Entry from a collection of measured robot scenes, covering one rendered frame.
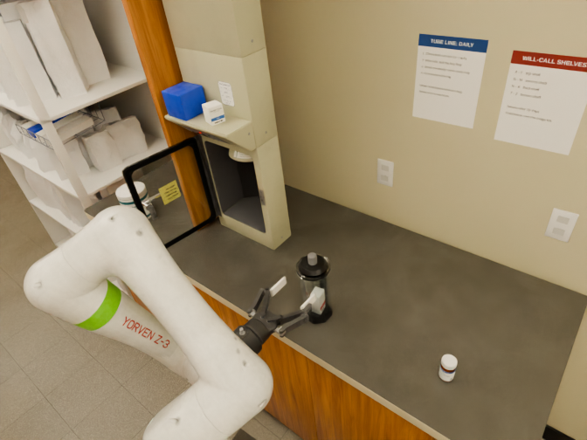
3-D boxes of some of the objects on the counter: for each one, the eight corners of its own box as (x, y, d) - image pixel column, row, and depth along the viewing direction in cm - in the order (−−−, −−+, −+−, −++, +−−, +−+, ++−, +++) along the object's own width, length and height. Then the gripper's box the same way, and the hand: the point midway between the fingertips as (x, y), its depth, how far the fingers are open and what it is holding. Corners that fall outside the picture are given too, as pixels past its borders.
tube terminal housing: (258, 195, 203) (226, 27, 156) (311, 217, 186) (294, 35, 138) (220, 223, 189) (173, 46, 141) (274, 250, 171) (241, 58, 124)
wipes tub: (143, 203, 208) (134, 177, 199) (159, 211, 201) (149, 185, 192) (120, 217, 201) (109, 191, 191) (136, 226, 193) (125, 200, 184)
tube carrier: (314, 293, 150) (309, 249, 136) (339, 306, 144) (337, 262, 131) (295, 312, 143) (288, 269, 130) (321, 328, 138) (316, 283, 124)
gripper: (281, 350, 109) (330, 296, 121) (219, 309, 122) (270, 264, 134) (285, 366, 114) (332, 312, 126) (224, 325, 126) (272, 279, 139)
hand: (296, 291), depth 129 cm, fingers open, 11 cm apart
